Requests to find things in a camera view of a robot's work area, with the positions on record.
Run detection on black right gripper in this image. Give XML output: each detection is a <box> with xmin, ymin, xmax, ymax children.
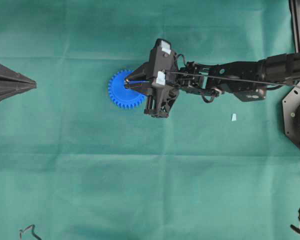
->
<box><xmin>124</xmin><ymin>38</ymin><xmax>178</xmax><ymax>118</ymax></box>

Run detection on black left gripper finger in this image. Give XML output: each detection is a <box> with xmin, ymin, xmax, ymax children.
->
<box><xmin>0</xmin><ymin>84</ymin><xmax>37</xmax><ymax>102</ymax></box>
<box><xmin>0</xmin><ymin>64</ymin><xmax>37</xmax><ymax>87</ymax></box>

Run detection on blue plastic gear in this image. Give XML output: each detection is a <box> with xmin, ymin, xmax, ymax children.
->
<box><xmin>107</xmin><ymin>69</ymin><xmax>146</xmax><ymax>110</ymax></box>

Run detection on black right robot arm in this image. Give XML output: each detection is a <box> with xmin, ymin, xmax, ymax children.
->
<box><xmin>124</xmin><ymin>38</ymin><xmax>300</xmax><ymax>118</ymax></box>

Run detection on small white paper scrap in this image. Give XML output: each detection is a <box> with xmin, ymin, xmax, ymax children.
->
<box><xmin>231</xmin><ymin>113</ymin><xmax>237</xmax><ymax>122</ymax></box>

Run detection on green table cloth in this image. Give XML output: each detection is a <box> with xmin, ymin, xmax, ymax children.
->
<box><xmin>0</xmin><ymin>0</ymin><xmax>300</xmax><ymax>240</ymax></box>

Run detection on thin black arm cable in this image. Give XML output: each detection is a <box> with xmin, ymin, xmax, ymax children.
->
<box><xmin>162</xmin><ymin>70</ymin><xmax>295</xmax><ymax>87</ymax></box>

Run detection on thin grey wire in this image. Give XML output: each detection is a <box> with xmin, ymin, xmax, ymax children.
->
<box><xmin>18</xmin><ymin>224</ymin><xmax>42</xmax><ymax>240</ymax></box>

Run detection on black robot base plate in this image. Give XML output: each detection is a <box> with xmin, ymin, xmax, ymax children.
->
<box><xmin>282</xmin><ymin>82</ymin><xmax>300</xmax><ymax>149</ymax></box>

